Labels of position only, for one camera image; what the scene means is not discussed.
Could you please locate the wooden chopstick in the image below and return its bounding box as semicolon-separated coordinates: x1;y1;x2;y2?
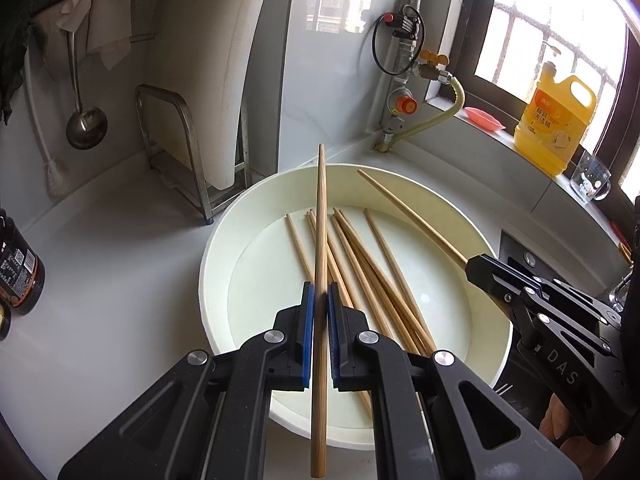
363;208;436;353
357;169;468;271
310;144;329;479
306;209;356;308
334;209;431;356
285;214;314;283
331;208;435;356
331;214;393;338
306;209;372;418

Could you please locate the person right hand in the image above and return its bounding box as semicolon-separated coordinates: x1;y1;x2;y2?
539;394;624;479

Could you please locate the large cream round basin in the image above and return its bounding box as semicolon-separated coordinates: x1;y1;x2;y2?
198;161;514;452

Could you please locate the clear glass cup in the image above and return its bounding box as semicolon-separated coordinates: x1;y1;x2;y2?
570;151;612;204

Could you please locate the yellow oil jug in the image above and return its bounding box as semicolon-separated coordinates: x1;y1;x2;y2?
514;61;597;178

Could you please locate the pink soap dish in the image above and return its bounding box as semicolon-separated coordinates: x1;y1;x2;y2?
463;106;504;132

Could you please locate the metal cutting board rack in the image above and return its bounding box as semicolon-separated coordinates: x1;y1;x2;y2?
134;84;253;226

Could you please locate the large dark soy sauce jug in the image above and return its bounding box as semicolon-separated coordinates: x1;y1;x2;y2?
0;209;46;315

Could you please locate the clear soy sauce bottle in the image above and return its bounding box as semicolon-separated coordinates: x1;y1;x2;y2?
0;302;11;341

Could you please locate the metal ladle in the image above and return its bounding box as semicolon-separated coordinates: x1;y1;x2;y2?
66;32;108;151

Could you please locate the white cutting board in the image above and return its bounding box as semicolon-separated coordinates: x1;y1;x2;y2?
143;0;264;190

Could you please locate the white hanging cloth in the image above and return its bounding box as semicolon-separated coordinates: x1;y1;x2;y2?
56;0;132;70

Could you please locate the black hanging cloth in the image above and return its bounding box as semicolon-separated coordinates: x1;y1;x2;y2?
0;10;32;124

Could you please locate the yellow gas hose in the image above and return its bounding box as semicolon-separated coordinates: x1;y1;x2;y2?
374;72;467;154

